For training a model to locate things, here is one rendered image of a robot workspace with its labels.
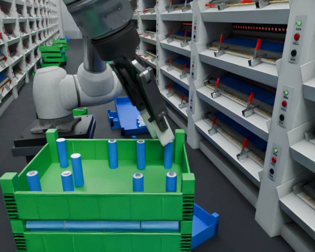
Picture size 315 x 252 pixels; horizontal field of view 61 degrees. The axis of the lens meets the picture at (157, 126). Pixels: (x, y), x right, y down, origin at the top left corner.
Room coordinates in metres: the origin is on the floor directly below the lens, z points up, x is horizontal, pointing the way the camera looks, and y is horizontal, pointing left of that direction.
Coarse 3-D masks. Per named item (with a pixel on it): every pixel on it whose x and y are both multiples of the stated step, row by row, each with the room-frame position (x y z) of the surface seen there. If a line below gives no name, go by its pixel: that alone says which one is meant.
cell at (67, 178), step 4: (64, 172) 0.38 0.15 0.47; (68, 172) 0.38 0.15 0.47; (64, 176) 0.38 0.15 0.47; (68, 176) 0.38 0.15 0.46; (72, 176) 0.39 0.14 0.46; (64, 180) 0.38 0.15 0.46; (68, 180) 0.38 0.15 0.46; (72, 180) 0.38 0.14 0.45; (64, 184) 0.38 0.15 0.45; (68, 184) 0.38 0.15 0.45; (72, 184) 0.38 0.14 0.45; (64, 188) 0.38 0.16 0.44; (68, 188) 0.38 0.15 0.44; (72, 188) 0.38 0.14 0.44
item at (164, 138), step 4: (164, 116) 0.48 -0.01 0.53; (152, 124) 0.47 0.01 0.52; (156, 124) 0.47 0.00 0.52; (168, 124) 0.48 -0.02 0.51; (156, 128) 0.47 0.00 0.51; (168, 128) 0.48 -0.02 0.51; (156, 132) 0.47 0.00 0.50; (160, 132) 0.47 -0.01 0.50; (164, 132) 0.48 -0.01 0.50; (168, 132) 0.48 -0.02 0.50; (160, 136) 0.47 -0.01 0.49; (164, 136) 0.48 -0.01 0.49; (168, 136) 0.48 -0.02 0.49; (172, 136) 0.49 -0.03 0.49; (160, 140) 0.48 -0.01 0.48; (164, 140) 0.48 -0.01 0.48; (168, 140) 0.48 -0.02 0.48; (164, 144) 0.48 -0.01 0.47
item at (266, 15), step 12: (204, 0) 1.40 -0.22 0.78; (288, 0) 0.81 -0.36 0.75; (204, 12) 1.35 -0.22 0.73; (216, 12) 1.23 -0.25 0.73; (228, 12) 1.14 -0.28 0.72; (240, 12) 1.06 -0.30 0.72; (252, 12) 0.98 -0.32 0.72; (264, 12) 0.92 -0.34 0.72; (276, 12) 0.87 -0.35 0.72; (288, 12) 0.82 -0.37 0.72
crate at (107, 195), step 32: (32, 160) 0.45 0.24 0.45; (96, 160) 0.54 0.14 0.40; (128, 160) 0.54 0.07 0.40; (160, 160) 0.54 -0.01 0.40; (32, 192) 0.35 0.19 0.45; (64, 192) 0.35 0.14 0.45; (96, 192) 0.35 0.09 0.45; (128, 192) 0.35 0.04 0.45; (160, 192) 0.35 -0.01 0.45; (192, 192) 0.35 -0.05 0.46
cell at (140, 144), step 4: (140, 140) 0.51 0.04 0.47; (136, 144) 0.51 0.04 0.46; (140, 144) 0.50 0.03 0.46; (144, 144) 0.51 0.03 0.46; (136, 148) 0.51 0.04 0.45; (140, 148) 0.50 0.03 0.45; (144, 148) 0.51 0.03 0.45; (140, 152) 0.50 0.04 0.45; (144, 152) 0.51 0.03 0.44; (140, 156) 0.50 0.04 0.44; (144, 156) 0.51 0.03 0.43; (140, 160) 0.50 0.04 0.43; (144, 160) 0.50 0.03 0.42; (140, 164) 0.50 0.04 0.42; (144, 164) 0.50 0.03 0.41; (140, 168) 0.50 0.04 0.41
